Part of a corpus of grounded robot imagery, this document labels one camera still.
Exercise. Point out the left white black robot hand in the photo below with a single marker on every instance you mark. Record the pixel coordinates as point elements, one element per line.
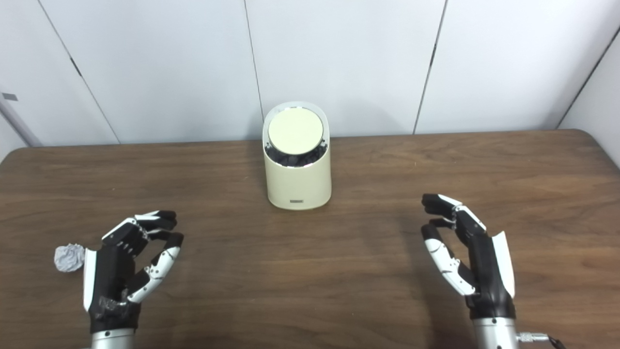
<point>109,271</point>

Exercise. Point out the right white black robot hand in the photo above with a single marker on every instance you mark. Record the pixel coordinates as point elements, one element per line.
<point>487,271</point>

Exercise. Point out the white paper ball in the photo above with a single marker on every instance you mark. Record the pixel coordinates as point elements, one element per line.
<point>69,258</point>

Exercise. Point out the cream round bin lid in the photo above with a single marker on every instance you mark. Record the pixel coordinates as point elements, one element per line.
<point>295,131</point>

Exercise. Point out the cream-colored round bin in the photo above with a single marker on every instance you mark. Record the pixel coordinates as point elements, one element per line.
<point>298,184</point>

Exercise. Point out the black bin liner bag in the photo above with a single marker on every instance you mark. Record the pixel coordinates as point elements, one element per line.
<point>293,159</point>

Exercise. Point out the grey partition post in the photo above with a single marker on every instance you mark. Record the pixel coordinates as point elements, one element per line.
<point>19,123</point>

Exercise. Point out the small grey post label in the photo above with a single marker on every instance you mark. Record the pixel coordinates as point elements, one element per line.
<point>9,97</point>

